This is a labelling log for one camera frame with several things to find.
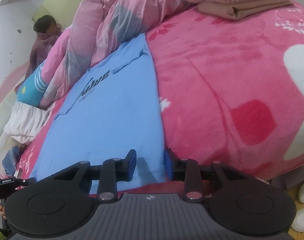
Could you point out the white shoe lower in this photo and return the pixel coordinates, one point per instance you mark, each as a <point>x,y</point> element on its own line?
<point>298,223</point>

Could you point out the light blue t-shirt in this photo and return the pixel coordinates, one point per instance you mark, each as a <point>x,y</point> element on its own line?
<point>112,109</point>

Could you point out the person in purple jacket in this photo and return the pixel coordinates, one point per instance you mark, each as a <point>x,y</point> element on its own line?
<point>48,31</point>

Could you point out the pink grey floral duvet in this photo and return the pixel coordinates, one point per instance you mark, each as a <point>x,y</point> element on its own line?
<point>98,28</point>

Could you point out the white quilted pillow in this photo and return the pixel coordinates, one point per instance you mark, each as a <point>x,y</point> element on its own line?
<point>25,122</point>

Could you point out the pink floral fleece blanket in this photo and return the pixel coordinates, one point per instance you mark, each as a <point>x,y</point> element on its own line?
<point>229,91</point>

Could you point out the teal striped pillow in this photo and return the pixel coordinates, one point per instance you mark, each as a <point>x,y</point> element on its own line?
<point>33,88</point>

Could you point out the beige folded cloth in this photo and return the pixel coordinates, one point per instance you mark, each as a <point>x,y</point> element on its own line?
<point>238,11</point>

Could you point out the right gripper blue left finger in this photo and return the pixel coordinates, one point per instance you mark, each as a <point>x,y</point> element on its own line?
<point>112,171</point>

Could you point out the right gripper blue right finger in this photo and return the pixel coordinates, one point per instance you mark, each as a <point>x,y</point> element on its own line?
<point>187,171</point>

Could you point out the blue denim jeans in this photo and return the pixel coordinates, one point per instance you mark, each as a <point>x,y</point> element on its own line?
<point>11,160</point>

